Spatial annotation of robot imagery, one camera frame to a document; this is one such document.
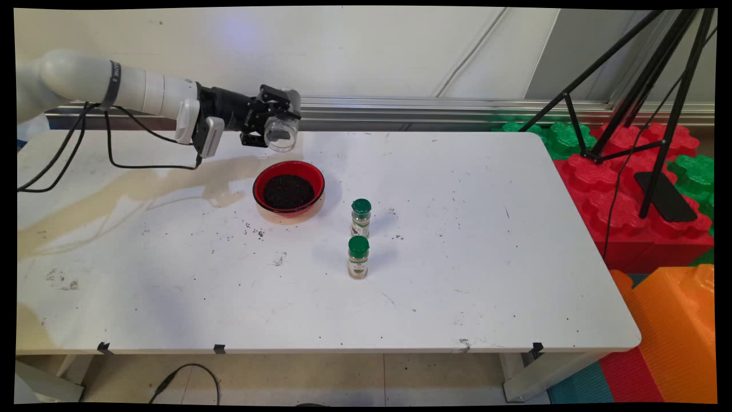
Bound clear plastic jar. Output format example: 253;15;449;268
263;89;302;153

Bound black floor cable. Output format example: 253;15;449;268
149;363;221;405

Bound red floor mat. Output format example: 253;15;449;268
598;346;664;404

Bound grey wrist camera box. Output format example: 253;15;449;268
176;98;225;159

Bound thin black tripod cable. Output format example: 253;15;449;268
602;26;717;259

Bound black tripod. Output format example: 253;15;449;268
518;9;717;221

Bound orange plastic block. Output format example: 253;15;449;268
609;263;717;404

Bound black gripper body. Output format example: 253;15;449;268
197;85;269;135

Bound red bowl with black seeds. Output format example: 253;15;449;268
253;160;326;218

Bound spice jar with green lid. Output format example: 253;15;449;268
351;198;373;239
347;235;371;280

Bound teal floor mat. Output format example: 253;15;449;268
546;360;615;404

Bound white table leg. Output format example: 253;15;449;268
500;350;607;402
16;355;95;403

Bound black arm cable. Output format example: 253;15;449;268
17;103;204;193

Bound black cable strap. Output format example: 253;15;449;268
100;60;122;111

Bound black flat pad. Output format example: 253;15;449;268
633;171;698;224

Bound aluminium rail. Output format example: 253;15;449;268
46;92;715;131

